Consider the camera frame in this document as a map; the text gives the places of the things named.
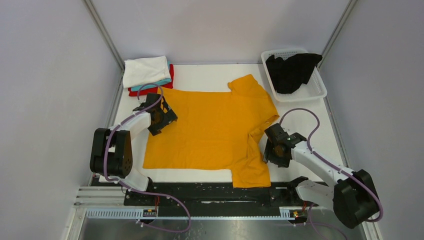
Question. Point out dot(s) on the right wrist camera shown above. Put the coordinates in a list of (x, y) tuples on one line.
[(276, 130)]

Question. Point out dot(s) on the black t shirt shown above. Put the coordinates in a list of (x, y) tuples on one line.
[(288, 75)]

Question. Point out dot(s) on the white slotted cable duct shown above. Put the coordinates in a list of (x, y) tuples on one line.
[(148, 214)]

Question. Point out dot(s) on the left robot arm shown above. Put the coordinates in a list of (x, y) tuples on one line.
[(114, 149)]

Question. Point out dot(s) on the white folded t shirt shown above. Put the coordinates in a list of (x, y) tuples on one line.
[(147, 70)]

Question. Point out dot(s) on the red folded t shirt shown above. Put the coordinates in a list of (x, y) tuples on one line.
[(170, 78)]

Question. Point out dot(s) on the right aluminium frame post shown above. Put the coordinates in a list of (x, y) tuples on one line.
[(337, 30)]

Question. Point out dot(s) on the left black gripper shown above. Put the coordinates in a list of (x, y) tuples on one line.
[(168, 117)]

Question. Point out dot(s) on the yellow t shirt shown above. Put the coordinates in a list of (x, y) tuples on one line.
[(216, 131)]

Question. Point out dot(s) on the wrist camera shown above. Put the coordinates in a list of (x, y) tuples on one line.
[(276, 130), (153, 99)]

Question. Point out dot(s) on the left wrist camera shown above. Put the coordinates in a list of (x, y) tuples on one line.
[(153, 99)]

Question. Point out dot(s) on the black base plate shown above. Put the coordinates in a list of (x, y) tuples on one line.
[(214, 199)]

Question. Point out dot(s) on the white plastic basket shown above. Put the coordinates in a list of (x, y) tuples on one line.
[(313, 90)]

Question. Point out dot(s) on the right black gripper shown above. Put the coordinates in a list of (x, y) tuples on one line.
[(269, 149)]

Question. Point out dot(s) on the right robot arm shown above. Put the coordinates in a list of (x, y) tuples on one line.
[(350, 194)]

